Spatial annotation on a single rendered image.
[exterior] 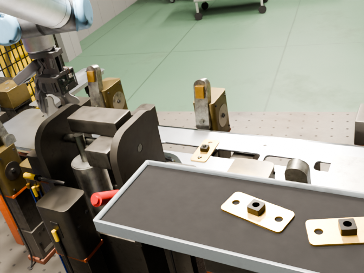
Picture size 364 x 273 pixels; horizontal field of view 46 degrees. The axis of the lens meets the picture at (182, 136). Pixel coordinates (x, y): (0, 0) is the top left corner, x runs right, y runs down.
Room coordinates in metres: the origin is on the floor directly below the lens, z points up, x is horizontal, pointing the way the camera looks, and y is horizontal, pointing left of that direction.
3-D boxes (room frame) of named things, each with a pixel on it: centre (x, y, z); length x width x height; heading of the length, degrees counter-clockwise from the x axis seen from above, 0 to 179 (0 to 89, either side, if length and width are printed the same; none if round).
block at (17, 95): (1.30, 0.51, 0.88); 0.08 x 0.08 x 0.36; 58
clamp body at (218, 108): (0.99, -0.10, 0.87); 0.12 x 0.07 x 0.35; 148
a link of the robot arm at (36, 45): (1.08, 0.30, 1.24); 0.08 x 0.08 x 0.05
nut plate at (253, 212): (0.39, -0.07, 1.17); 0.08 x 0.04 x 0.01; 43
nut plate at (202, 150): (0.79, -0.04, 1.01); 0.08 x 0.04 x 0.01; 148
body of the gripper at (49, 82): (1.07, 0.30, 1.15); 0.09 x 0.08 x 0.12; 57
